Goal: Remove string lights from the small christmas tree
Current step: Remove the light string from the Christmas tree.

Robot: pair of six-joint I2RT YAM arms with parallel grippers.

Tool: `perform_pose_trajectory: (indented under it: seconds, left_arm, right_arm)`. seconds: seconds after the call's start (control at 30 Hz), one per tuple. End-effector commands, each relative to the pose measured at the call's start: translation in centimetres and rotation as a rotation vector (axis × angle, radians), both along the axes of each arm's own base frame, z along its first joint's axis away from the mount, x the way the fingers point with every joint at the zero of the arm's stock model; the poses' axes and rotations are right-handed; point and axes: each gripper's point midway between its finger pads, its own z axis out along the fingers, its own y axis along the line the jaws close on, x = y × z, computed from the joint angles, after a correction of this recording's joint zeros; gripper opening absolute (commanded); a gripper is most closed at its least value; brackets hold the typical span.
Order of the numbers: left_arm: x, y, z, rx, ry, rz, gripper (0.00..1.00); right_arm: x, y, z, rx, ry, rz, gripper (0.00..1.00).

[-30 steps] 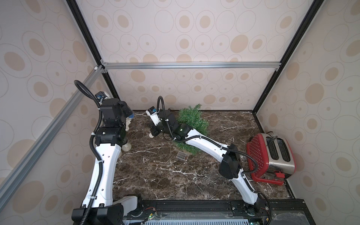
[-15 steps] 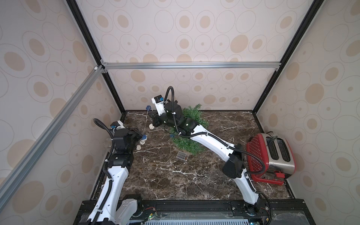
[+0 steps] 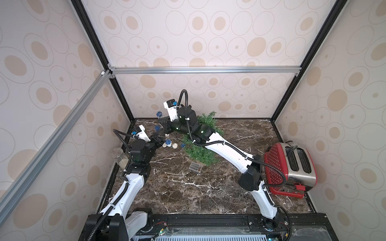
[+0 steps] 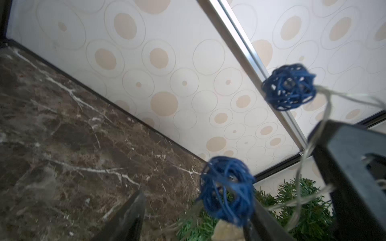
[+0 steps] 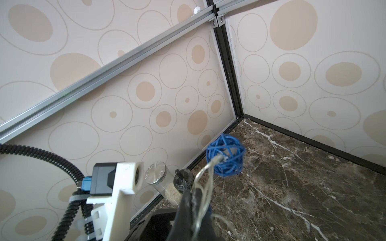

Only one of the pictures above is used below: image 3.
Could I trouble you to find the small green christmas tree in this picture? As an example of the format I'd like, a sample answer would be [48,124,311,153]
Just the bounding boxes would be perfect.
[182,111,225,167]

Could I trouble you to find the string lights with rattan balls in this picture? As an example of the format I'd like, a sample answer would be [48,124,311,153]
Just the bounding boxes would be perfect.
[154,111,182,149]

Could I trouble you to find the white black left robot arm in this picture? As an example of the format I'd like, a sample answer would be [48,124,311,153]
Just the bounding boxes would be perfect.
[83,133,165,241]

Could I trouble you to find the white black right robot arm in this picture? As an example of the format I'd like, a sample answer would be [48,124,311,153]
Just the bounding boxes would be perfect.
[159,99,286,231]

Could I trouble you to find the glass jar of rice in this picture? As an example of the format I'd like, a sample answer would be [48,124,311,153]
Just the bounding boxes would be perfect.
[111,148,129,170]

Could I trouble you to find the clear plastic battery box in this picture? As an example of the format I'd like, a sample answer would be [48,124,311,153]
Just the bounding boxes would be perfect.
[189,162,202,173]

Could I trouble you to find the red silver toaster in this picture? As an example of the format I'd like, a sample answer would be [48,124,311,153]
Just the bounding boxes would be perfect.
[264,141,318,198]

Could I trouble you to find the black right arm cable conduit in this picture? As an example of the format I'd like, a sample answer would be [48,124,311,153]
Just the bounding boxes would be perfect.
[176,89,293,241]

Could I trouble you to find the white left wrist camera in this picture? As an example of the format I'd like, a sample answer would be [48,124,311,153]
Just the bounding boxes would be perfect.
[131,125,150,143]

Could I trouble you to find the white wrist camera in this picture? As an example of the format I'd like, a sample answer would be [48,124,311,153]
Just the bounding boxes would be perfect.
[163,99,179,122]
[131,125,150,143]

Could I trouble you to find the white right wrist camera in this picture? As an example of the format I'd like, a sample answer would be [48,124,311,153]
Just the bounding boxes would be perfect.
[163,99,179,122]

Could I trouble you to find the aluminium rail back wall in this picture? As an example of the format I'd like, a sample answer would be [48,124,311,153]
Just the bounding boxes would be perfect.
[111,66,302,75]

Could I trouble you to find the aluminium rail wall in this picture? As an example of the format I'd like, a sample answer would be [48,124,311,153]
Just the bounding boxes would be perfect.
[1,70,111,225]
[111,66,302,75]

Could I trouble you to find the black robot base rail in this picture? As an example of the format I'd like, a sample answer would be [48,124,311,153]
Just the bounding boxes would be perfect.
[91,210,338,241]

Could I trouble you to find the black corner frame post left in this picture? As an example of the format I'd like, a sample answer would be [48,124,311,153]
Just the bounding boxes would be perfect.
[70,0,136,123]

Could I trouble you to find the black corner frame post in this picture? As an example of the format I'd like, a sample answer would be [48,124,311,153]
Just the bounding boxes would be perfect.
[70,0,136,123]
[270,0,348,123]

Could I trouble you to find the aluminium rail left wall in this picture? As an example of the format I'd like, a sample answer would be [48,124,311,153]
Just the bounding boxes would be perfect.
[1,70,111,225]

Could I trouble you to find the black corner frame post right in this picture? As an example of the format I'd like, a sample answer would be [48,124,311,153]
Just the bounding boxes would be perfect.
[270,0,348,123]

